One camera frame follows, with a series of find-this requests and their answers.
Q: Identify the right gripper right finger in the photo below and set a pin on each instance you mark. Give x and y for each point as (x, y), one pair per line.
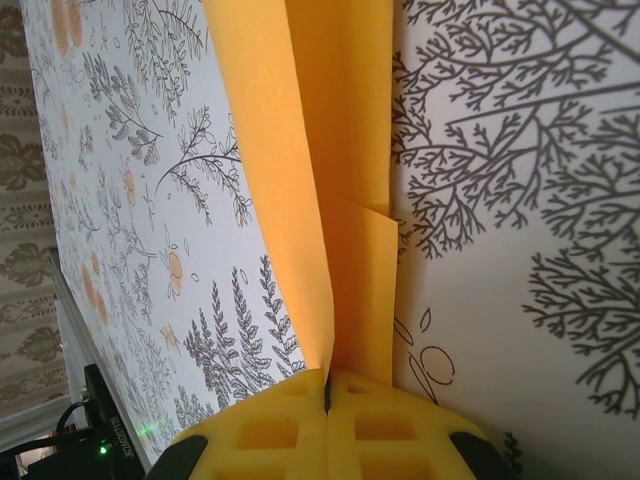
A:
(400, 440)

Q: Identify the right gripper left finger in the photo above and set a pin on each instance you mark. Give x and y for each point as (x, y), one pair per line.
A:
(265, 440)

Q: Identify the orange cloth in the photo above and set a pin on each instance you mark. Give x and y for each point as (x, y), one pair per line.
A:
(345, 150)

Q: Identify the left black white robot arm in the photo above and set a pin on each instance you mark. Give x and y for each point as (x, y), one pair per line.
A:
(102, 415)

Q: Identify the floral patterned table cover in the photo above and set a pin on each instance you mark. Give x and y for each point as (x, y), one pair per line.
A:
(500, 200)

